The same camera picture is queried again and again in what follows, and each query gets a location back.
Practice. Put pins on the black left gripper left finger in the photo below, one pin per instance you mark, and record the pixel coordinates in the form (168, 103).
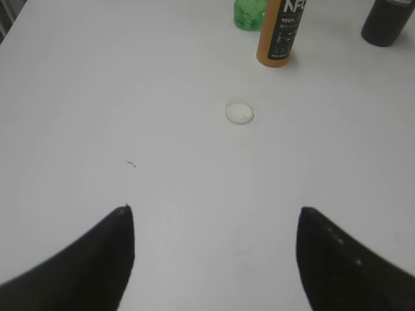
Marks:
(92, 273)

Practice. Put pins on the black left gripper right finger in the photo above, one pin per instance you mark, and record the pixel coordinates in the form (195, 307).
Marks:
(339, 273)

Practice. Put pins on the NFC orange juice bottle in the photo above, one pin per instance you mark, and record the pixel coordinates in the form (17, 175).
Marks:
(281, 22)

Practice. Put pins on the clear white bottle cap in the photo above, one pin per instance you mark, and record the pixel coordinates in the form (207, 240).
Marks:
(239, 112)

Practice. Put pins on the dark red wine bottle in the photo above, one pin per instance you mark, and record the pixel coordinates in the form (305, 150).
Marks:
(386, 21)

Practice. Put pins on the green plastic soda bottle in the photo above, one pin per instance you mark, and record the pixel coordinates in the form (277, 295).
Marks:
(249, 14)

